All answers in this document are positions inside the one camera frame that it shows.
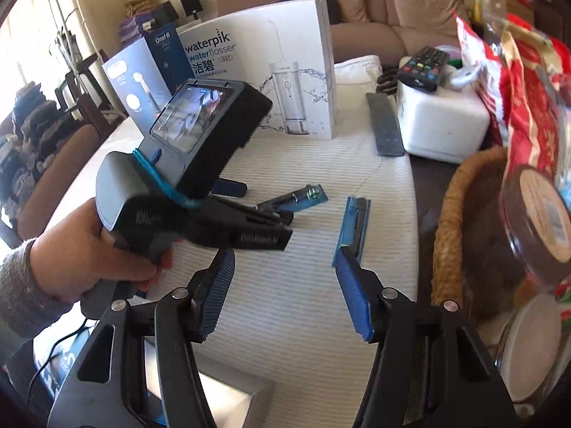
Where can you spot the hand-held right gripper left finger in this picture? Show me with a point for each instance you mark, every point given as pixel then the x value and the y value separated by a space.
pixel 218 294

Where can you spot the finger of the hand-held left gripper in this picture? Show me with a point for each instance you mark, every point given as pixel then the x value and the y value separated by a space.
pixel 263 238
pixel 267 219

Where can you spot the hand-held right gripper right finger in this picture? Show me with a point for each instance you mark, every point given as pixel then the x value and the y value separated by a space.
pixel 352 294

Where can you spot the blue brush head packet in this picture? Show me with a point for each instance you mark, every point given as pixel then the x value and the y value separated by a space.
pixel 308 196
pixel 352 232

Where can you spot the dark blue plastic case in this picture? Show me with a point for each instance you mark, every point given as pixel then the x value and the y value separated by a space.
pixel 232 188

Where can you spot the blue electric toothbrush box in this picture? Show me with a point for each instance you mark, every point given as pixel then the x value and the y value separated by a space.
pixel 129 76

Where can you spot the person's left forearm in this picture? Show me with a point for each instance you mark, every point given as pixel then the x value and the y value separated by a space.
pixel 22 290

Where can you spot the person's left hand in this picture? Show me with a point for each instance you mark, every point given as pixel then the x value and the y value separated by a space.
pixel 89 254

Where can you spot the white striped tablecloth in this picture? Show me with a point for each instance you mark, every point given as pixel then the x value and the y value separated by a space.
pixel 290 321

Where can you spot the white brush head box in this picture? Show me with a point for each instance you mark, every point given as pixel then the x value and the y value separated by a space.
pixel 241 403

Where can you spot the brown cushioned chair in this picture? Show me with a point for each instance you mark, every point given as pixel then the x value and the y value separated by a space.
pixel 67 156

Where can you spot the brown wicker basket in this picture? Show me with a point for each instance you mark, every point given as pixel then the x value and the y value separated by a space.
pixel 450 214

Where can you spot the dark grey flat bar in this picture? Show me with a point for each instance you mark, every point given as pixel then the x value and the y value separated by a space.
pixel 383 125

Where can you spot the white water flosser box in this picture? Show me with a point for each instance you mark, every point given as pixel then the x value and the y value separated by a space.
pixel 285 53

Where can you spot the woven straw basket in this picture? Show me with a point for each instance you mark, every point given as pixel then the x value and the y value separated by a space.
pixel 139 8

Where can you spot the glass jar with white lid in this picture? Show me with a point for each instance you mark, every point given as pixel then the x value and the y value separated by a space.
pixel 535 347

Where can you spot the white tissue box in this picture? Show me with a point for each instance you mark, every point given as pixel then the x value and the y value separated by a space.
pixel 441 120

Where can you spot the glass jar with brown lid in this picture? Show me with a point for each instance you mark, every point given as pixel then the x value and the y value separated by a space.
pixel 531 214

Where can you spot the black remote control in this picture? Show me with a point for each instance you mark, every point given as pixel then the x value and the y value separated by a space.
pixel 424 69

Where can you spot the beige sofa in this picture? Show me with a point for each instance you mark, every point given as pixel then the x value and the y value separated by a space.
pixel 401 4

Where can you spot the red white snack bag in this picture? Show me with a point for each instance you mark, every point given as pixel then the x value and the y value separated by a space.
pixel 479 67

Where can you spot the red gold snack bag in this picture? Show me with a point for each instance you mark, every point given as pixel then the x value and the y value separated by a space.
pixel 535 98

